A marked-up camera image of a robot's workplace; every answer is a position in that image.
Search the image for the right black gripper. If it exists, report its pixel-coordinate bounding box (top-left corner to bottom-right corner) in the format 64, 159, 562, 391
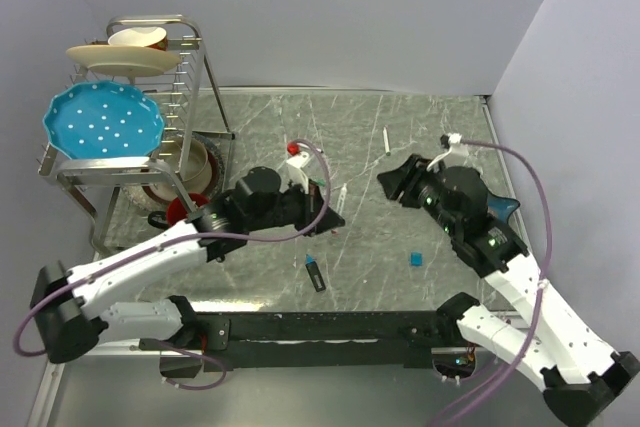
375, 152, 459, 233

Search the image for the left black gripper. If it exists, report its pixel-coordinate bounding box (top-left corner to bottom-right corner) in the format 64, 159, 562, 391
247, 177, 344, 237

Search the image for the white pen red tip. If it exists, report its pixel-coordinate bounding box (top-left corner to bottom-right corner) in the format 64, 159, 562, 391
335, 183, 348, 215

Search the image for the black marker blue tip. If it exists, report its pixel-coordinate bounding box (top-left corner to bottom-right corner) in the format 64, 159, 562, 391
305, 255, 326, 292

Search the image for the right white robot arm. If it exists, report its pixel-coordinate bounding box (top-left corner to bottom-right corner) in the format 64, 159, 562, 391
377, 155, 639, 426

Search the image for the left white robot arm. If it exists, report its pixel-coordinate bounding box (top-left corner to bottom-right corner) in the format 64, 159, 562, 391
29, 167, 345, 364

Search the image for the white pen green tip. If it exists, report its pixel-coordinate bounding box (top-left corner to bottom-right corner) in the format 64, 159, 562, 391
382, 126, 391, 156

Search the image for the blue marker cap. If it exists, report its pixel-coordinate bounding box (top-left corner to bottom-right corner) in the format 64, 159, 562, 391
410, 252, 423, 267

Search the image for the blue star-shaped dish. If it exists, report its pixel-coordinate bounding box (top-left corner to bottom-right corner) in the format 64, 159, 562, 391
487, 192, 521, 223

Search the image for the cream deep bowl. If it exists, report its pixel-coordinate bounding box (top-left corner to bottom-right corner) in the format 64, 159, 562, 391
155, 137, 212, 193

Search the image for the red mug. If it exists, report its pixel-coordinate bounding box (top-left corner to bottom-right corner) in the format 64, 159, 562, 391
147, 193, 210, 230

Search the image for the patterned rim plate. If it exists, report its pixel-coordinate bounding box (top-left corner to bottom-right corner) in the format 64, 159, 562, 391
122, 133, 225, 211

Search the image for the metal dish rack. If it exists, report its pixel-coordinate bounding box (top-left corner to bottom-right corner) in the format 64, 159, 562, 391
39, 15, 235, 257

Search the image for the white and red bowl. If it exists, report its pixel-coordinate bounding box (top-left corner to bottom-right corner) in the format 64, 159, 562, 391
107, 27, 168, 51

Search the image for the blue polka dot plate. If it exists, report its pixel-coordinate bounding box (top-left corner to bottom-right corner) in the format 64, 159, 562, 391
43, 80, 165, 160

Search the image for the cream flat plate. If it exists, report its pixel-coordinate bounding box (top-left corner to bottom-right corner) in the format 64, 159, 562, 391
66, 44, 181, 78

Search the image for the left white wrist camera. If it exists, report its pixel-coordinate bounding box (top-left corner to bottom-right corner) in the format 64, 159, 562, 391
286, 142, 312, 194

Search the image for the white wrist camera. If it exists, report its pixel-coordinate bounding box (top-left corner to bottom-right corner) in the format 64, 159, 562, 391
286, 142, 312, 194
427, 133, 469, 172

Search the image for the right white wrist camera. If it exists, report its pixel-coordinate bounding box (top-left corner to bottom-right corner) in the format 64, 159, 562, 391
427, 133, 469, 172

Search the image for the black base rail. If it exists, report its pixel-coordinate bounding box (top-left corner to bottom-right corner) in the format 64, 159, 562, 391
168, 311, 468, 370

